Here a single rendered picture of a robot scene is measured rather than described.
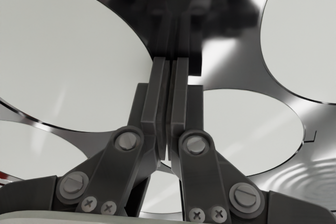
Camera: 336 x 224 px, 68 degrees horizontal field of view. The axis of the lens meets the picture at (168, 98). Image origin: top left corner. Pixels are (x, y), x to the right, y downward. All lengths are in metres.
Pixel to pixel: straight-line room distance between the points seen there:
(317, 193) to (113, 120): 0.18
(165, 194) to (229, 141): 0.10
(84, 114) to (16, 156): 0.10
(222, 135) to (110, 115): 0.07
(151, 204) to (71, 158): 0.10
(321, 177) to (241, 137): 0.08
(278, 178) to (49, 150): 0.18
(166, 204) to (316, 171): 0.14
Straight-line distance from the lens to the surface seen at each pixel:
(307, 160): 0.20
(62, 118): 0.17
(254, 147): 0.18
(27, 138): 0.21
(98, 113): 0.16
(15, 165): 0.26
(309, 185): 0.24
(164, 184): 0.23
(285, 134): 0.17
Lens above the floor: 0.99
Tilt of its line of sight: 43 degrees down
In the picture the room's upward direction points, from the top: 173 degrees counter-clockwise
